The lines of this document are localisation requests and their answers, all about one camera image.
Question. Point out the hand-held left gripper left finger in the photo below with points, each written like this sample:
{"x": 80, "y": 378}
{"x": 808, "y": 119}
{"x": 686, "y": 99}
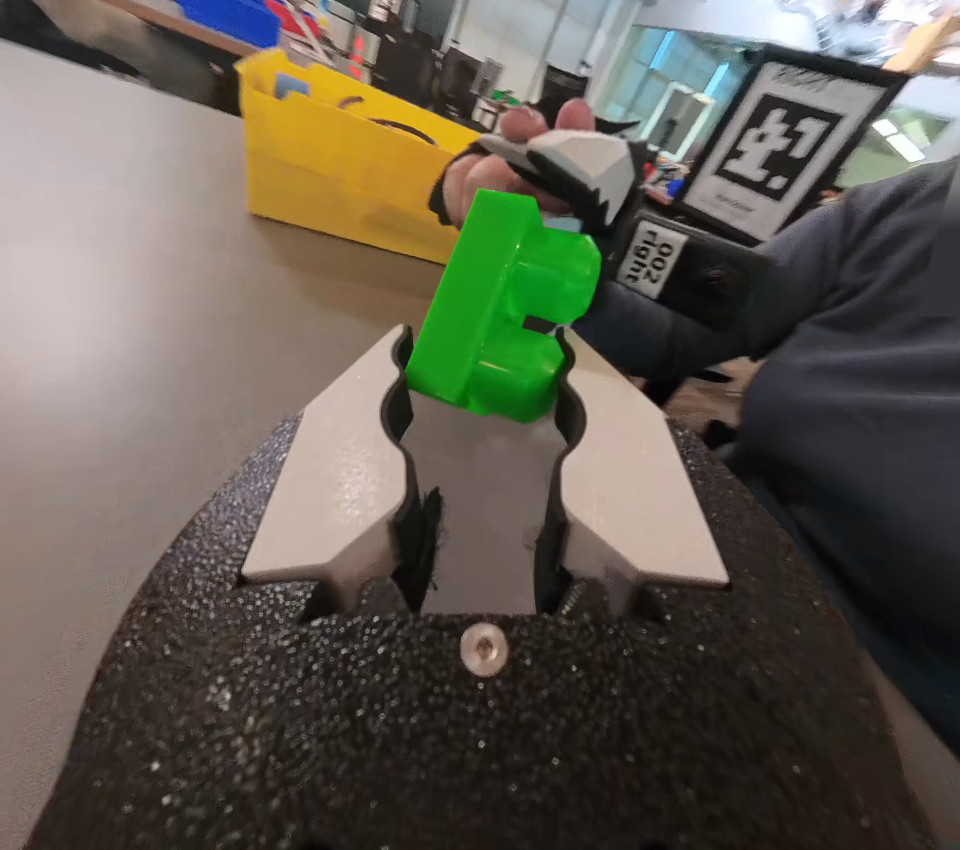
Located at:
{"x": 337, "y": 490}

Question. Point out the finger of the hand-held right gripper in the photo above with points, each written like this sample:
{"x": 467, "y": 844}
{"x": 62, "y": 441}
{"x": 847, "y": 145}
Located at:
{"x": 510, "y": 151}
{"x": 592, "y": 167}

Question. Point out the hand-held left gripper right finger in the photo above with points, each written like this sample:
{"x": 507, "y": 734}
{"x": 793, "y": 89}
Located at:
{"x": 637, "y": 490}

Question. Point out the green plastic block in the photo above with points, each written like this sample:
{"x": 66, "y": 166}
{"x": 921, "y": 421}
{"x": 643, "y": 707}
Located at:
{"x": 480, "y": 310}

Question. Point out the yellow plastic bin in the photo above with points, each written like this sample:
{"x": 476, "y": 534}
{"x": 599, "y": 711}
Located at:
{"x": 322, "y": 175}

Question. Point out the person's right forearm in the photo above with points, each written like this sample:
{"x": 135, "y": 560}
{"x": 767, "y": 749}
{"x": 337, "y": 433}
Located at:
{"x": 825, "y": 265}

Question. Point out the black mesh office chair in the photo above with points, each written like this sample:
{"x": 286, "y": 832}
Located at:
{"x": 564, "y": 89}

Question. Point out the large framed marker sign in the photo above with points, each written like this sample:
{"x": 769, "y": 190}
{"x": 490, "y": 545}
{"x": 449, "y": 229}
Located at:
{"x": 787, "y": 145}

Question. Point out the blue tape roll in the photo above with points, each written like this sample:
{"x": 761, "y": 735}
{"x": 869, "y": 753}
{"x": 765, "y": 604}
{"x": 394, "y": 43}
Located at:
{"x": 292, "y": 86}

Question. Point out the red plastic bin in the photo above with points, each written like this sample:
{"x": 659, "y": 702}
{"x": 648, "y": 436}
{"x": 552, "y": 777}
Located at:
{"x": 292, "y": 14}

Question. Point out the small blue plastic bin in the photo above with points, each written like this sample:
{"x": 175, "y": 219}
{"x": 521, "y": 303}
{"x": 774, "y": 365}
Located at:
{"x": 225, "y": 10}

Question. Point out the wooden office desk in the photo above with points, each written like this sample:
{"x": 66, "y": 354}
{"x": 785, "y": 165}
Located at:
{"x": 172, "y": 21}

